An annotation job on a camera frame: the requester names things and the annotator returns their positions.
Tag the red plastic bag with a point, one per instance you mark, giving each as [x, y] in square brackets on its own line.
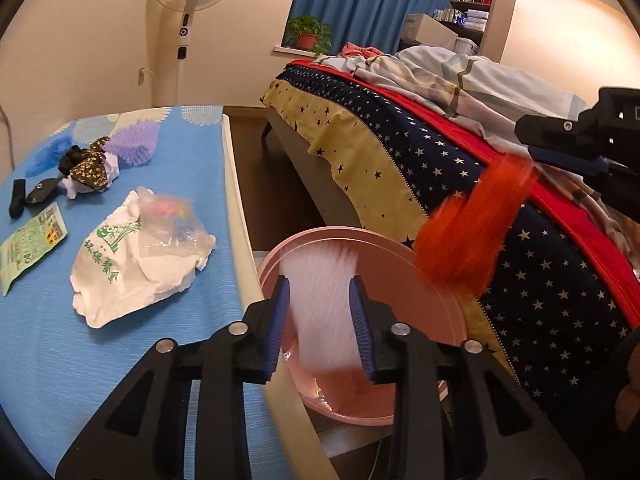
[458, 246]

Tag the small black pouch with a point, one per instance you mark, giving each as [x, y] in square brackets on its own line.
[42, 191]

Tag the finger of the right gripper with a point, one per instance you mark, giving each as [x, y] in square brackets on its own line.
[549, 131]
[575, 164]

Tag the blue foam net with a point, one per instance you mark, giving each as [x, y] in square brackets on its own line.
[49, 156]

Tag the white bag green print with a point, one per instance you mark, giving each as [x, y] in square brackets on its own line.
[110, 277]

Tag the red blanket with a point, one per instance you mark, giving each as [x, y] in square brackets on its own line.
[557, 260]

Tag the blue patterned table cover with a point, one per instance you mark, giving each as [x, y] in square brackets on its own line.
[127, 351]

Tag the yellow star bed skirt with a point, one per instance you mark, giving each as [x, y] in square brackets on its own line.
[395, 163]

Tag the pink clothes pile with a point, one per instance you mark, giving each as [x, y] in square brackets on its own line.
[351, 50]

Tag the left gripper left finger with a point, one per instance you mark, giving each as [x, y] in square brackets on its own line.
[277, 313]

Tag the purple foam net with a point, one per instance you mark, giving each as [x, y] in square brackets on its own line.
[136, 144]

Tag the clear bag with candies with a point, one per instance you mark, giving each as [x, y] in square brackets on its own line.
[170, 227]

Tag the plaid light quilt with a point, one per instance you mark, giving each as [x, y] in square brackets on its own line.
[475, 93]

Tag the pink plastic trash basin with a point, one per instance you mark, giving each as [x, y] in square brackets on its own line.
[389, 275]

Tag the wooden bookshelf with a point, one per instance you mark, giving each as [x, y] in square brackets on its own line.
[485, 22]

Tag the potted green plant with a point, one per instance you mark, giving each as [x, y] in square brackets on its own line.
[305, 32]

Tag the navy star bedsheet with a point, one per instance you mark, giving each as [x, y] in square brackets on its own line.
[556, 360]

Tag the green printed paper packet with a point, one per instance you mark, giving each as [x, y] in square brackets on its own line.
[31, 242]

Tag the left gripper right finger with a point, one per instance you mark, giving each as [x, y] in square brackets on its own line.
[364, 338]

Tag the cardboard box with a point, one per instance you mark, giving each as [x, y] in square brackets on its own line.
[420, 28]

